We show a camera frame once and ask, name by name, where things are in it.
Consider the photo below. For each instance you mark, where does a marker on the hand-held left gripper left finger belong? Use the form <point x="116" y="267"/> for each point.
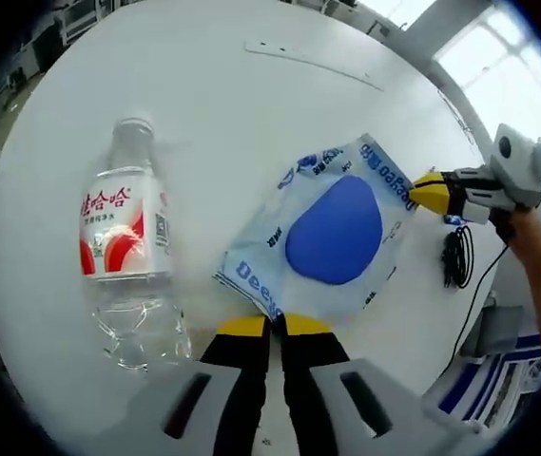
<point x="241" y="380"/>

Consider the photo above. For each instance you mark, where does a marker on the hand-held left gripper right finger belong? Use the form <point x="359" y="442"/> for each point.
<point x="313" y="380"/>

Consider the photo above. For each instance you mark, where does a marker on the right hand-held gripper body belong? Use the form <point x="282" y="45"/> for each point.
<point x="522" y="171"/>

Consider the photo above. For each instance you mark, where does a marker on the dark blue tissue packet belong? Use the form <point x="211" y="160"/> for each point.
<point x="453" y="220"/>

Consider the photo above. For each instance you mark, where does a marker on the light blue tissue packet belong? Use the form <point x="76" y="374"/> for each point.
<point x="336" y="237"/>

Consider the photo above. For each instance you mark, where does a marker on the clear plastic bottle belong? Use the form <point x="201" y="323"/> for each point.
<point x="118" y="228"/>

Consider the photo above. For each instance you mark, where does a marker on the bright window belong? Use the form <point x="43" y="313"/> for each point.
<point x="488" y="71"/>

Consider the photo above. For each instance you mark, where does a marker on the grey office chair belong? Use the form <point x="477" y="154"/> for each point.
<point x="500" y="323"/>

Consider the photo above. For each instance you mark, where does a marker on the white round table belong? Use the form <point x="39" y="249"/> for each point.
<point x="227" y="142"/>

